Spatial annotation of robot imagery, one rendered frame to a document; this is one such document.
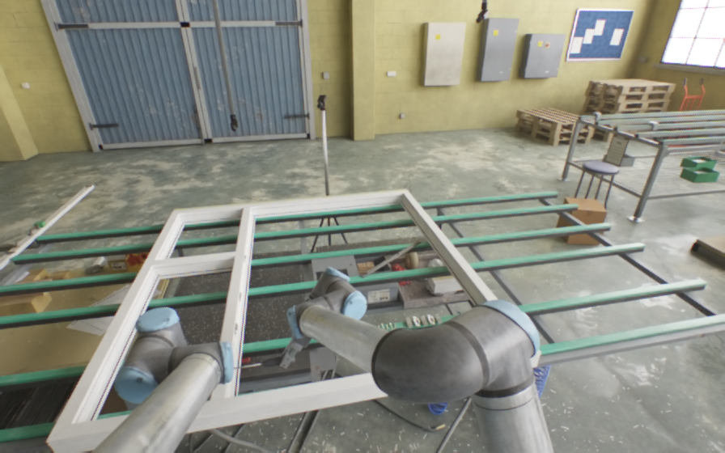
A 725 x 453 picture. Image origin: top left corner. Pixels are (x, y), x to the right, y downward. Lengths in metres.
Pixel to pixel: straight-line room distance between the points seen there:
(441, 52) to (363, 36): 1.55
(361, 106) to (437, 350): 6.69
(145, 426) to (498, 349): 0.51
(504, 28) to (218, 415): 7.77
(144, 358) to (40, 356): 1.30
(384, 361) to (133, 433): 0.35
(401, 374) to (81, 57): 7.68
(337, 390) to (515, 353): 0.69
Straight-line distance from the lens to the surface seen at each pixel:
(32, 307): 2.48
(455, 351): 0.59
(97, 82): 7.94
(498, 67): 8.20
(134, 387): 0.94
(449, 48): 7.73
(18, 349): 2.33
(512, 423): 0.70
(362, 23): 7.04
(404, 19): 7.63
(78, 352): 2.14
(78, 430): 1.38
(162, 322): 1.00
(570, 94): 9.52
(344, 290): 1.14
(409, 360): 0.60
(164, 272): 1.99
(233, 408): 1.24
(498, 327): 0.64
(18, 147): 8.46
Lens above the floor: 1.90
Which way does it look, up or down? 28 degrees down
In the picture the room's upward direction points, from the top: straight up
